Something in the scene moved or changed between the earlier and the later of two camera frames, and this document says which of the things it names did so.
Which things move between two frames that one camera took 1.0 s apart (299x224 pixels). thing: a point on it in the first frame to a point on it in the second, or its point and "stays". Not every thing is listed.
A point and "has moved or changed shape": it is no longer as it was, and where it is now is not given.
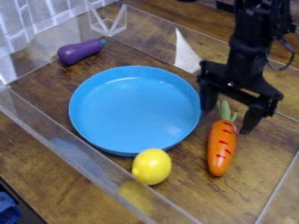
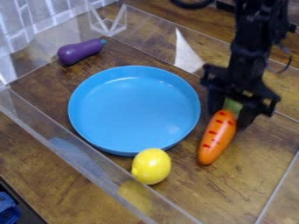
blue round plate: (134, 108) stays
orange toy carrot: (222, 139) has moved or changed shape
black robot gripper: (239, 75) stays
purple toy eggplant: (73, 53) stays
